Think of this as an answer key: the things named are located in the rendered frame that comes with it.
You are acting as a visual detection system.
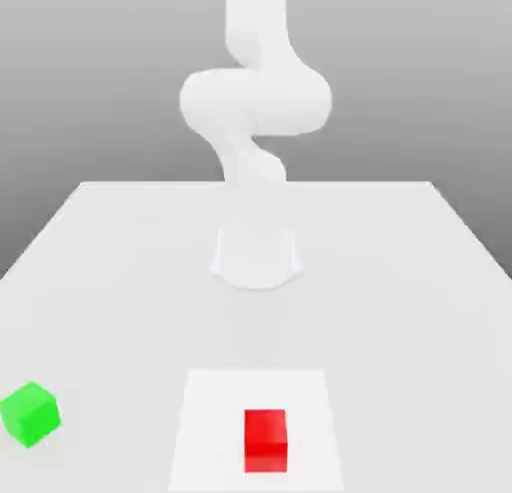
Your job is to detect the small red cube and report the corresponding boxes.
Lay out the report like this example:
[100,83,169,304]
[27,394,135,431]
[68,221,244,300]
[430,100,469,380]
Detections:
[243,408,289,474]

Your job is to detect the small green cube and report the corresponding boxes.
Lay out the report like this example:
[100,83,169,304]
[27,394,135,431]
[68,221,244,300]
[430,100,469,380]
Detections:
[0,380,62,450]

